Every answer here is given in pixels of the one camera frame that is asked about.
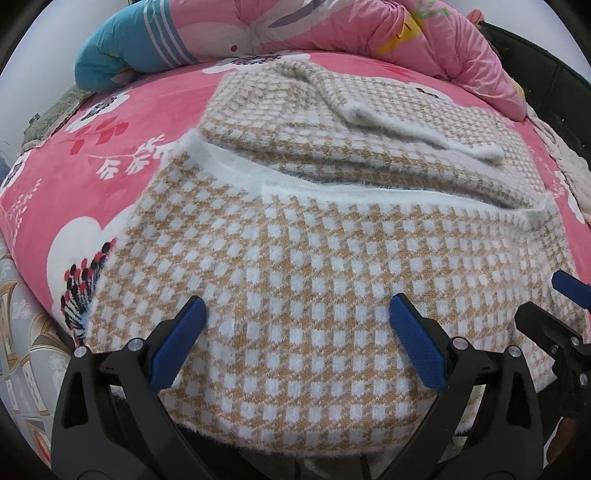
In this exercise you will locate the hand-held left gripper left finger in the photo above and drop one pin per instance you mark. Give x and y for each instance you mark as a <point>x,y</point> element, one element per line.
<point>178,348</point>

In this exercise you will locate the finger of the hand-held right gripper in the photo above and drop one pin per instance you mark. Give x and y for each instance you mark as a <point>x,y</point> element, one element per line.
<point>572,288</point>
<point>549,330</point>

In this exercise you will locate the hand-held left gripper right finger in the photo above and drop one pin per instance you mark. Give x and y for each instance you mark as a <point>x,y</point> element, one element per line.
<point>418,350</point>

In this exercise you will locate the beige white checked knit coat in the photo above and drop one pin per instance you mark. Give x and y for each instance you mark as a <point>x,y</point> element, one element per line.
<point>300,277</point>

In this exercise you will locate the cream fluffy garment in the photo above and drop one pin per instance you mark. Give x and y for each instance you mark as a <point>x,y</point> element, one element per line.
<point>572,161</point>

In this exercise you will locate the grey patterned mattress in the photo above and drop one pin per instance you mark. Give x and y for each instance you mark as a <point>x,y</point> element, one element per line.
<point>23,350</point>

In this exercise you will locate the black padded headboard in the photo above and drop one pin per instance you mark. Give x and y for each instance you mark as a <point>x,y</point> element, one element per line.
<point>554,78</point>

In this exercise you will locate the pink floral blanket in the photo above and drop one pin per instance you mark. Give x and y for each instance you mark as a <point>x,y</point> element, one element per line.
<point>138,115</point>

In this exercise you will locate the grey patterned cloth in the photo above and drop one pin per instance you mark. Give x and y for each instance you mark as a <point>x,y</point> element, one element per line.
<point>51,117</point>

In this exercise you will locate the orange cloth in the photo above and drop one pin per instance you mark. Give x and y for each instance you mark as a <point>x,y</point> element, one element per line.
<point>475,16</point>

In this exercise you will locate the pink and blue printed quilt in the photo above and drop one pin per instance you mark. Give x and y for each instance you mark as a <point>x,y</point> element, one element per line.
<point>323,27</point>

